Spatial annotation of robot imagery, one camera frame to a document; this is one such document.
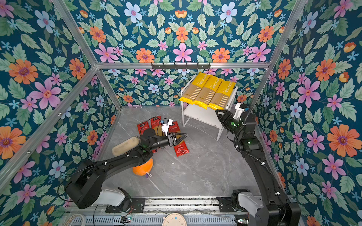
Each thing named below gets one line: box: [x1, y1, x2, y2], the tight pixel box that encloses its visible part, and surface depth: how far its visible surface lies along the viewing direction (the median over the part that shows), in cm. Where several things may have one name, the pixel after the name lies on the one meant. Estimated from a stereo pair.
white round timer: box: [162, 212, 188, 226], surface depth 69 cm
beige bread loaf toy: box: [111, 136, 140, 157], surface depth 95 cm
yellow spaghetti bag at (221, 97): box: [207, 80, 237, 110], surface depth 79 cm
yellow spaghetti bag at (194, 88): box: [178, 71, 212, 105], surface depth 84 cm
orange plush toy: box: [132, 157, 154, 176], surface depth 81 cm
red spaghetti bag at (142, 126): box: [137, 121, 151, 136], surface depth 106 cm
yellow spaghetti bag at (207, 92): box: [192, 74, 223, 110], surface depth 82 cm
